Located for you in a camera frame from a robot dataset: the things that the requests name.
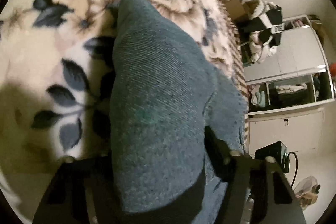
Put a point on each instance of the floral blanket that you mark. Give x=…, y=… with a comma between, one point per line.
x=52, y=56

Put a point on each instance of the black box device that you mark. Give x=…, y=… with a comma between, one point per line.
x=273, y=151

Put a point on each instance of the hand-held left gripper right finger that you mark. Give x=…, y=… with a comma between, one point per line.
x=262, y=187

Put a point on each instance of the white puffy coat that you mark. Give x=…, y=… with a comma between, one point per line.
x=260, y=49

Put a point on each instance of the blue denim pants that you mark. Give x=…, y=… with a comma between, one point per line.
x=162, y=108

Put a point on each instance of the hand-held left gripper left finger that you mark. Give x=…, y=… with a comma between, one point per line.
x=68, y=187

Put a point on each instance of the brown cardboard box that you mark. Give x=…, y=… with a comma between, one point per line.
x=233, y=3

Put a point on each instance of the black and white jacket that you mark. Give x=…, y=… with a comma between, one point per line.
x=265, y=22

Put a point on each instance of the brown checkered bed sheet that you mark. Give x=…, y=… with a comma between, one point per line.
x=236, y=61

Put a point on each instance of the white wardrobe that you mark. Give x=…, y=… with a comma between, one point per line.
x=288, y=87

